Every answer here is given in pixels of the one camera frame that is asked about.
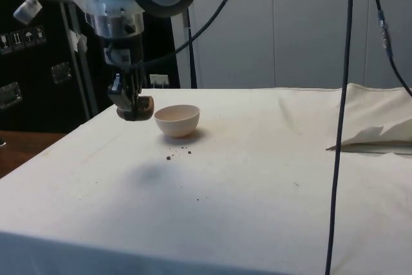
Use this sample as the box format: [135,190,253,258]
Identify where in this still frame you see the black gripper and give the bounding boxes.
[102,33,145,122]

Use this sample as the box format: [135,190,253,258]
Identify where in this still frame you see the black cable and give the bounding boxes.
[140,0,251,65]
[324,0,355,275]
[368,0,412,97]

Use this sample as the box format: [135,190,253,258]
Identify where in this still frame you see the white bowl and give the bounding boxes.
[154,104,201,138]

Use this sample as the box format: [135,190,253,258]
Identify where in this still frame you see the black cabinet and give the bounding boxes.
[0,0,182,134]

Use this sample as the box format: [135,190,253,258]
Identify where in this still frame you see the brown cup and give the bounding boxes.
[116,94,155,122]

